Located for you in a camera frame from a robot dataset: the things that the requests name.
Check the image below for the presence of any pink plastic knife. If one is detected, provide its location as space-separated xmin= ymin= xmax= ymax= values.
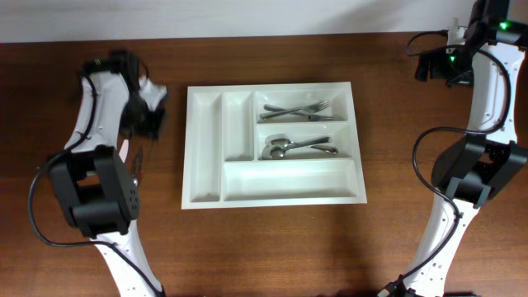
xmin=119 ymin=139 xmax=130 ymax=163

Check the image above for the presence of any small steel teaspoon dark handle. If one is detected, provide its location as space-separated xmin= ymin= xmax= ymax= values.
xmin=131 ymin=146 xmax=144 ymax=186

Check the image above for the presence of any white plastic cutlery tray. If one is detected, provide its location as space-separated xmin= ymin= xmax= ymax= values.
xmin=181 ymin=82 xmax=367 ymax=210

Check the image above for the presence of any steel fork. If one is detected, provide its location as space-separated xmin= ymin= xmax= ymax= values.
xmin=258 ymin=100 xmax=331 ymax=120
xmin=263 ymin=104 xmax=333 ymax=121

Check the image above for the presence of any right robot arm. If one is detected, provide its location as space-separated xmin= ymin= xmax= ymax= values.
xmin=378 ymin=0 xmax=527 ymax=297

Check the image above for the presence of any large steel spoon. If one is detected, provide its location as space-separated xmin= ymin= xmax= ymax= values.
xmin=262 ymin=136 xmax=332 ymax=160
xmin=262 ymin=134 xmax=338 ymax=159

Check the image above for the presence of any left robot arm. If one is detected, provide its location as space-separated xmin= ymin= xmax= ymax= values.
xmin=41 ymin=49 xmax=169 ymax=296

